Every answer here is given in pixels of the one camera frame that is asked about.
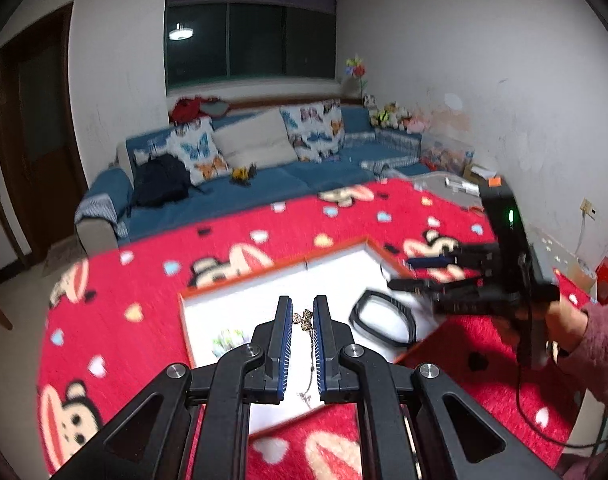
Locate orange shallow cardboard tray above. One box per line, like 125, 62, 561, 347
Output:
178, 238, 439, 436

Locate butterfly print pillow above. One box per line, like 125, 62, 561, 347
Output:
279, 100, 345, 162
167, 117, 231, 186

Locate right butterfly print pillow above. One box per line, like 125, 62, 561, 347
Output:
279, 100, 345, 162

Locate black smart watch band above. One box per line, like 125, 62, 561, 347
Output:
348, 289, 418, 350

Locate black backpack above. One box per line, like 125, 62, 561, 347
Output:
130, 154, 203, 208

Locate colourful toy flower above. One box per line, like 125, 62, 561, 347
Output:
345, 55, 368, 98

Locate left butterfly print pillow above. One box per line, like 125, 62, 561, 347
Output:
167, 117, 231, 186

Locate thin gold chain necklace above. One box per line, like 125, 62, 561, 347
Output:
293, 309, 319, 409

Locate red clothes on sill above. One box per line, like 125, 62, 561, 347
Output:
169, 96, 230, 125

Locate blue fabric sofa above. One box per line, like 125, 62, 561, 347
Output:
74, 101, 430, 256

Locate dark window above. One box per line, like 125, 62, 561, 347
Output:
164, 0, 336, 89

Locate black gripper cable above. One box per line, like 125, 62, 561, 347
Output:
514, 364, 608, 451

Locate dark wooden door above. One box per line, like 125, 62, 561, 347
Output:
0, 3, 88, 262

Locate person's right hand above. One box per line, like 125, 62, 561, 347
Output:
516, 296, 588, 354

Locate plain beige cushion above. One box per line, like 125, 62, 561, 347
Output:
213, 108, 297, 169

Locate pile of plush toys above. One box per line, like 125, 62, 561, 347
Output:
362, 94, 431, 133

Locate red cartoon monkey blanket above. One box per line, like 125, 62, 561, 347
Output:
37, 179, 584, 472

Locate yellow toy on sofa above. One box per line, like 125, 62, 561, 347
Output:
230, 164, 257, 186

